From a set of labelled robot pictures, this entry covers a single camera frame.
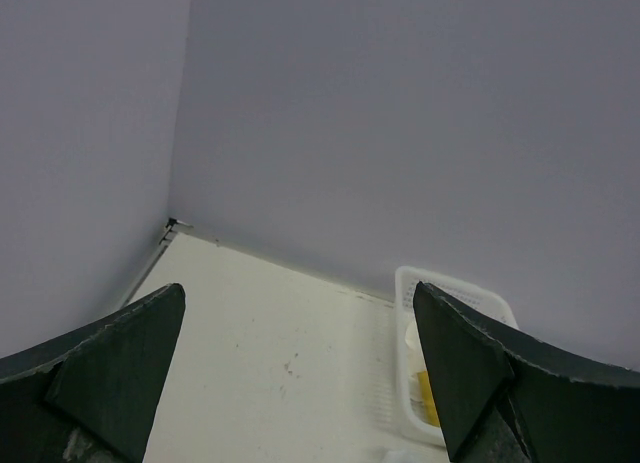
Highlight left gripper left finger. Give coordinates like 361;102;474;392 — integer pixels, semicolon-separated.
1;283;186;462

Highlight white plastic basket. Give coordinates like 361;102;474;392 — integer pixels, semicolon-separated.
394;266;518;447

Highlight yellow bra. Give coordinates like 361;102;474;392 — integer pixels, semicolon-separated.
417;371;441;427

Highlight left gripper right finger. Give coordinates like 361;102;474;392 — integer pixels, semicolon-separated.
413;283;639;462

